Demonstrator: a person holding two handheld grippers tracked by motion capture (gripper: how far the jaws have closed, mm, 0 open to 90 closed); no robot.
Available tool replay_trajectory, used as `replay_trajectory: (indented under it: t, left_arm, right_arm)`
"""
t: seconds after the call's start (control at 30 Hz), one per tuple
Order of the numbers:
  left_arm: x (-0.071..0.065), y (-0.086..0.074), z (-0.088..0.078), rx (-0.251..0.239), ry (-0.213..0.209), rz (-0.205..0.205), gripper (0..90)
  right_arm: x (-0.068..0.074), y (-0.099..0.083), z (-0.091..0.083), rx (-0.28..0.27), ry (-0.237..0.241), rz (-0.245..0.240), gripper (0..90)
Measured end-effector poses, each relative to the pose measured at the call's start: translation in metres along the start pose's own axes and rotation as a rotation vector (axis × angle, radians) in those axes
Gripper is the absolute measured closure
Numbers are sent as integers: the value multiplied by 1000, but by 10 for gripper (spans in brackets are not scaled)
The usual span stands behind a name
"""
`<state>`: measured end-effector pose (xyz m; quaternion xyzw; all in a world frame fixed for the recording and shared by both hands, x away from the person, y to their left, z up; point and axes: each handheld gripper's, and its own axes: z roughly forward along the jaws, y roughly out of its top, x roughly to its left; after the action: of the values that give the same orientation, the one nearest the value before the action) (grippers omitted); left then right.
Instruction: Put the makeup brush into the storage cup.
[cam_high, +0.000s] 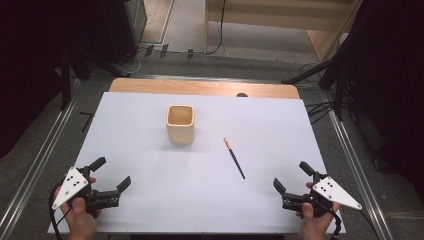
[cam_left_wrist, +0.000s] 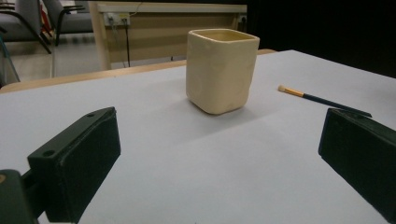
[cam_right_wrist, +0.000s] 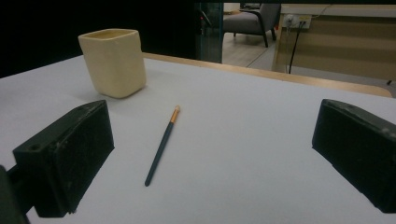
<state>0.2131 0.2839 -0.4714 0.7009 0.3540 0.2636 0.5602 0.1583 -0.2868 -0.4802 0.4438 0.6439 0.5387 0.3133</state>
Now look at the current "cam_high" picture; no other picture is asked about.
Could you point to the white table cover sheet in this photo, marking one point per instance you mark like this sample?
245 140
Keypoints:
200 193

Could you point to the beige square pen holder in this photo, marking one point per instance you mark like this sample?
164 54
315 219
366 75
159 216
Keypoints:
180 124

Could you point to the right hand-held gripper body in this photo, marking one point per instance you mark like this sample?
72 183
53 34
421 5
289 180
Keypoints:
333 193

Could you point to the black angled hex key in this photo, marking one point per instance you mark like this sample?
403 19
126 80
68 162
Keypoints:
87 120

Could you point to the black pen with orange end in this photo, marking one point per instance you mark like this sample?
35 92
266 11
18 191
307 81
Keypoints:
234 158

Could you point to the black curtain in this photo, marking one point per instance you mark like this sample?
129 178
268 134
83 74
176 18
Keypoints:
393 83
30 50

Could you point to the small black floor plug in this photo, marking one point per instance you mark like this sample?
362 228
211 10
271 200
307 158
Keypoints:
190 53

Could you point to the dark grey cabinet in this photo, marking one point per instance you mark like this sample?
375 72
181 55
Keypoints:
131 26

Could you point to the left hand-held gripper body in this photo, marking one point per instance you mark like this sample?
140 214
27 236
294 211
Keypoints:
71 183

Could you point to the person's right hand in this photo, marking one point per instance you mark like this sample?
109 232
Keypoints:
315 225

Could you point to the black metal stand with brace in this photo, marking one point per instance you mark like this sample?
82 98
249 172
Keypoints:
339 90

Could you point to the aluminium floor rail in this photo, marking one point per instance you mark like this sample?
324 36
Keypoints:
360 173
40 156

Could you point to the person's left hand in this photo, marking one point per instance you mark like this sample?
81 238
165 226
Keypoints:
81 223

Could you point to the light wooden shelf unit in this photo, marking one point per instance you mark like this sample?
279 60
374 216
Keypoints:
276 20

